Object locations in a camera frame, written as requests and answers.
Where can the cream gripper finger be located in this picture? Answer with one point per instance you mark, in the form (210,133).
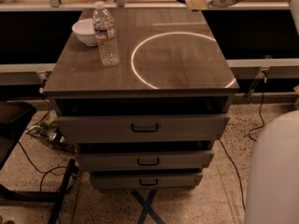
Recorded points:
(198,4)

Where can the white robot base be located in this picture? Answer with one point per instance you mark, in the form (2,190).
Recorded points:
(273,188)

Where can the clear plastic water bottle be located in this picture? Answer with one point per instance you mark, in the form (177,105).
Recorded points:
(105,34)

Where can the white ceramic bowl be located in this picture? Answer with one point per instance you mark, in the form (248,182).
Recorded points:
(84,32)

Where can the grey three-drawer cabinet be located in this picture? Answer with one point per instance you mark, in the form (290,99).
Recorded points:
(169,65)

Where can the top grey drawer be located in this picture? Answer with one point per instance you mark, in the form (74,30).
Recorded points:
(125,129)

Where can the grey drawer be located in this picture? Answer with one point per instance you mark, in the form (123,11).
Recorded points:
(125,129)
(135,161)
(153,181)

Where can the middle grey drawer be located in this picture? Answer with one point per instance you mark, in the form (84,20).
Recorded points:
(135,161)

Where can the snack bags pile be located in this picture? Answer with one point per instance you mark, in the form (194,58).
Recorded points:
(47,132)

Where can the bottom grey drawer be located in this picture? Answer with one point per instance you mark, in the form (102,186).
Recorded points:
(153,181)

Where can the blue tape cross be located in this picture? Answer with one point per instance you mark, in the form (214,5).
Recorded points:
(147,209)

